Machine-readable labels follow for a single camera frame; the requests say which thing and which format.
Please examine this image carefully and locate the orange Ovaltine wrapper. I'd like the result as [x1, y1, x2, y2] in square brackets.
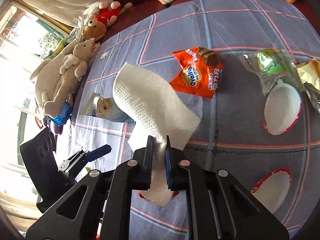
[170, 47, 223, 99]

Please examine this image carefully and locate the white blue tissue packet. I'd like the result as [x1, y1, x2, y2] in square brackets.
[79, 93, 134, 122]

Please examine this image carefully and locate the plaid grey tablecloth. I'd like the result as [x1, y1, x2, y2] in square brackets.
[56, 0, 319, 239]

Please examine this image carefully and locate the cream curtain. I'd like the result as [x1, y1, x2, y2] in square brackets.
[23, 0, 113, 27]

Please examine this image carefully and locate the red plush toy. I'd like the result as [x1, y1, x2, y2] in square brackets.
[94, 1, 133, 27]

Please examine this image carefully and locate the brown bear plush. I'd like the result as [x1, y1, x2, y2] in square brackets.
[81, 19, 106, 42]

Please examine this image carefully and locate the beige rabbit plush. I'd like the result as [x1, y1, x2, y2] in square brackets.
[30, 38, 100, 118]

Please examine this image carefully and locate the white paper napkin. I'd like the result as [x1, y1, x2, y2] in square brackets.
[112, 62, 201, 206]

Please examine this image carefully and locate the clear green egg wrapper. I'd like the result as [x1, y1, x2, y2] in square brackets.
[239, 48, 305, 95]

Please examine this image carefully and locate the red egg shell half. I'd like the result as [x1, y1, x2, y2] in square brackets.
[251, 168, 291, 213]

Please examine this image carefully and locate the clear orange snack bag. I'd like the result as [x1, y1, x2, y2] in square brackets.
[296, 58, 320, 113]

